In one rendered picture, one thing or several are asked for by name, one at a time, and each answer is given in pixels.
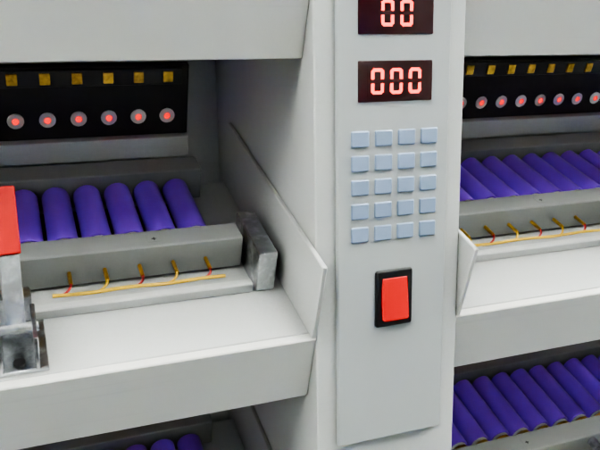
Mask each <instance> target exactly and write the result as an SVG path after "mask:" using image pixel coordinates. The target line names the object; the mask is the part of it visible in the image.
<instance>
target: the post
mask: <svg viewBox="0 0 600 450"><path fill-rule="evenodd" d="M465 5H466V0H452V6H451V38H450V70H449V102H448V133H447V166H446V228H445V260H444V292H443V324H442V355H441V388H440V419H439V425H436V426H432V427H427V428H424V429H417V430H412V431H408V432H404V433H399V434H395V435H391V436H387V437H380V438H375V439H372V440H367V441H363V442H359V443H354V444H351V445H346V446H338V444H337V332H336V156H335V0H309V5H308V13H307V21H306V28H305V36H304V51H303V57H302V58H301V59H249V60H215V69H216V91H217V114H218V137H219V159H220V182H224V169H225V154H226V141H227V127H228V123H231V124H232V125H233V127H234V128H235V130H236V131H237V133H238V134H239V136H240V137H241V138H242V140H243V141H244V143H245V144H246V146H247V148H248V149H249V151H250V152H251V154H252V155H253V157H254V158H255V160H256V161H257V162H258V164H259V165H260V167H261V168H262V170H263V172H264V173H265V175H266V176H267V178H268V179H269V181H270V182H271V184H272V185H273V186H274V188H275V189H276V191H277V192H278V194H279V196H280V197H281V199H282V200H283V202H284V203H285V205H286V206H287V208H288V209H289V211H290V212H291V214H292V215H293V217H294V218H295V220H296V222H297V223H298V225H299V226H300V228H301V229H302V231H303V232H304V234H305V235H306V236H307V238H308V239H309V241H310V242H311V244H312V246H313V247H314V249H315V250H316V252H317V253H318V255H319V256H320V258H321V259H322V260H323V262H324V263H325V265H326V266H327V268H328V269H327V276H326V281H325V287H324V292H323V298H322V304H321V314H320V319H319V325H318V331H317V337H316V342H315V348H314V353H313V359H312V369H311V375H310V380H309V386H308V391H307V395H305V396H297V397H292V398H287V399H282V400H278V401H272V402H268V403H263V404H254V408H255V410H256V413H257V415H258V417H259V420H260V422H261V424H262V427H263V430H264V432H265V434H266V437H267V438H268V441H269V443H270V445H271V449H272V450H451V449H452V421H453V393H454V339H455V311H456V283H457V255H458V228H459V200H460V172H461V144H462V116H463V61H464V33H465Z"/></svg>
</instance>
